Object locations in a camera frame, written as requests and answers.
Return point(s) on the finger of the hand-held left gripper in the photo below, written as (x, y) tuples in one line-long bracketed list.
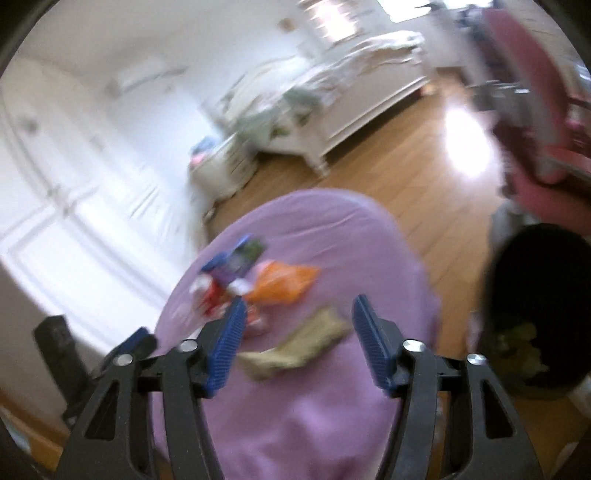
[(137, 339)]

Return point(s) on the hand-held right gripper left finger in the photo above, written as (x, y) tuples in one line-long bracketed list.
[(225, 350)]

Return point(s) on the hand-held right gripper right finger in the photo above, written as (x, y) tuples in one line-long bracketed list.
[(370, 350)]

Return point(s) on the beige wrapper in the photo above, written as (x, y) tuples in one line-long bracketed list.
[(304, 344)]

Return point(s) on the orange plastic bag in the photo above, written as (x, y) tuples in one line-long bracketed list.
[(286, 281)]

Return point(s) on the black trash bin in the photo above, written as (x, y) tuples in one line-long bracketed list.
[(540, 272)]

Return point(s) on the red and white wrapper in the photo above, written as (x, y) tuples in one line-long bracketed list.
[(211, 295)]

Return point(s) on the blue and green packet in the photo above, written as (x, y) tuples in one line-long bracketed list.
[(235, 259)]

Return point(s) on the purple printed tablecloth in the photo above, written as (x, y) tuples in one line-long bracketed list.
[(300, 415)]

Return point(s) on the white wardrobe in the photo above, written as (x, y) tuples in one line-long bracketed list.
[(60, 207)]

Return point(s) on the yellow-green crumpled paper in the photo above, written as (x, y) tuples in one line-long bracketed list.
[(519, 344)]

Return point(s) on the white nightstand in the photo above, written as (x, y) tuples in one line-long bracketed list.
[(224, 166)]

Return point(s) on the pink soft item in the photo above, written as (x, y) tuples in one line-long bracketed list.
[(198, 159)]

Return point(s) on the blue cloth item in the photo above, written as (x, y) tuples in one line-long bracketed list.
[(203, 145)]

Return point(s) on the white wooden bed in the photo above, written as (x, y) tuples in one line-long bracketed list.
[(369, 110)]

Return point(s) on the pale floral bedding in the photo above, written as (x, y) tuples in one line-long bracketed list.
[(341, 69)]

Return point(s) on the pink and grey chair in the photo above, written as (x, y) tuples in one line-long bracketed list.
[(535, 115)]

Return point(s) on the small window with blind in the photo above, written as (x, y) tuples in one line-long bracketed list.
[(330, 18)]

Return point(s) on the large bright window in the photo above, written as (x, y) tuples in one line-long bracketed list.
[(406, 8)]

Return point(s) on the white wall air conditioner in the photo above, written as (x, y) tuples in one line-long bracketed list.
[(143, 78)]

